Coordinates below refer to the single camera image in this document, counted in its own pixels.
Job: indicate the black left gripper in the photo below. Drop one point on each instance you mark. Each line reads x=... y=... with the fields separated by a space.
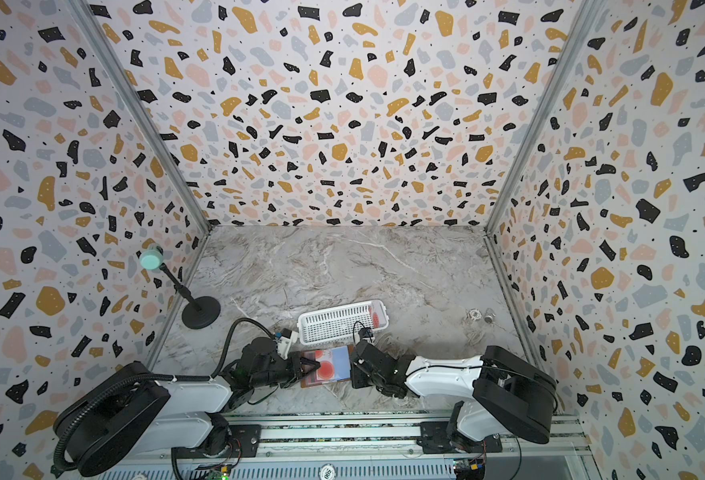
x=297 y=366

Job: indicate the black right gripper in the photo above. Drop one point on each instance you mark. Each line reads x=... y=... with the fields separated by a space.
x=359 y=366

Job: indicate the red white credit card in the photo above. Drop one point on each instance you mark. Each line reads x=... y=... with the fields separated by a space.
x=378 y=315
x=327 y=372

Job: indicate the brown leather card holder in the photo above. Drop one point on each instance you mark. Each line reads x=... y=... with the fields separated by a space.
x=341 y=361

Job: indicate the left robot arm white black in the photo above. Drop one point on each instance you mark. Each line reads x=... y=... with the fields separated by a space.
x=137 y=411

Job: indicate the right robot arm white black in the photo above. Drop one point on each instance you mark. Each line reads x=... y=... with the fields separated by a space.
x=498 y=392

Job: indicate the white plastic slotted basket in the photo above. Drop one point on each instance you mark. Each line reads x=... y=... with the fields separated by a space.
x=332 y=324

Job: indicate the black stand with green ball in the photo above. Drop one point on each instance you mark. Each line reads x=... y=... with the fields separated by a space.
x=199 y=312

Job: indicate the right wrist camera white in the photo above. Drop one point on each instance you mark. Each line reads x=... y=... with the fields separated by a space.
x=365 y=334

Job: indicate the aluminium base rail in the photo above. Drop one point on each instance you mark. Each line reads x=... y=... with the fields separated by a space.
x=400 y=445

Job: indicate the aluminium corner post left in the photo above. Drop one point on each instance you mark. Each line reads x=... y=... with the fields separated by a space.
x=82 y=14

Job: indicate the aluminium corner post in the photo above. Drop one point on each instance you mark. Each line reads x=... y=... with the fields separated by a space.
x=82 y=14
x=584 y=19

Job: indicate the aluminium corner post right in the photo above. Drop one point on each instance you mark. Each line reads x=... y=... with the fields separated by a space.
x=584 y=19

